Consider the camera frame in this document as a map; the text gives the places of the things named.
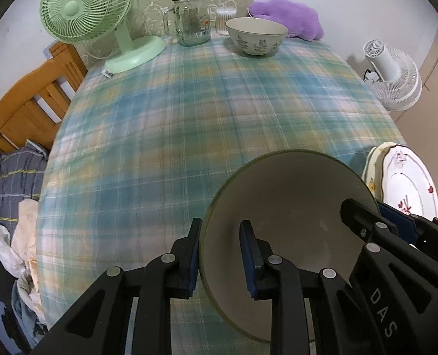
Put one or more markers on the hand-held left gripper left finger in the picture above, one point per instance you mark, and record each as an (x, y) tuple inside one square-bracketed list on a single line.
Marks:
[(193, 266)]

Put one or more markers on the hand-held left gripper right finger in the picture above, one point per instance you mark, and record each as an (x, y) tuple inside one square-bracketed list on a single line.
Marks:
[(248, 259)]

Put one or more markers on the white plate red pattern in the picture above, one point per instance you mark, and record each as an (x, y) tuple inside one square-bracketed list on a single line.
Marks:
[(407, 185)]

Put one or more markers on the large yellow flower plate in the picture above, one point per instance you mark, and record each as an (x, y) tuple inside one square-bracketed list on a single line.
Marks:
[(372, 170)]

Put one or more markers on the floral ceramic bowl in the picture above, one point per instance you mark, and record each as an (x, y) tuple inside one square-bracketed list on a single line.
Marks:
[(255, 42), (289, 199)]

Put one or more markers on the white floor fan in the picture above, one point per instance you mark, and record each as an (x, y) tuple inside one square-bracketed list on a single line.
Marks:
[(400, 88)]

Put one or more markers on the cream cloth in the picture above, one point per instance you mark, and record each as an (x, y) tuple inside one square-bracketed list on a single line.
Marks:
[(26, 225)]

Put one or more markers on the blue denim cloth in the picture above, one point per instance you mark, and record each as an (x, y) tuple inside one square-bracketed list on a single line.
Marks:
[(23, 310)]

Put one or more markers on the white plastic bag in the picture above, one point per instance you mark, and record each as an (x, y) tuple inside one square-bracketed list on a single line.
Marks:
[(4, 244)]

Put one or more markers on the grey plaid blanket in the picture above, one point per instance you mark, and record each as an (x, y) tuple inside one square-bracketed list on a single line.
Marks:
[(12, 181)]

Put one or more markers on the white power plug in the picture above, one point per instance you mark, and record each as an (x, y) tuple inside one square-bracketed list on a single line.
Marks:
[(108, 73)]

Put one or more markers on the purple plush toy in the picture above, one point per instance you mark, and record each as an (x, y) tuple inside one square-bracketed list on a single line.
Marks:
[(289, 16)]

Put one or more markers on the wooden chair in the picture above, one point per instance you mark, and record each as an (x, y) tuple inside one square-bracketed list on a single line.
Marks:
[(23, 100)]

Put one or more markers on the clear cotton swab container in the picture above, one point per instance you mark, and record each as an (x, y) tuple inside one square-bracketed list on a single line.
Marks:
[(226, 20)]

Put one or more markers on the glass jar with lid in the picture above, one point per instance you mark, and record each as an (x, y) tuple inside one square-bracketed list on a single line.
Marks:
[(191, 22)]

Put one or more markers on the green desk fan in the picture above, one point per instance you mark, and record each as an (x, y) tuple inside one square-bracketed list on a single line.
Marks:
[(85, 7)]

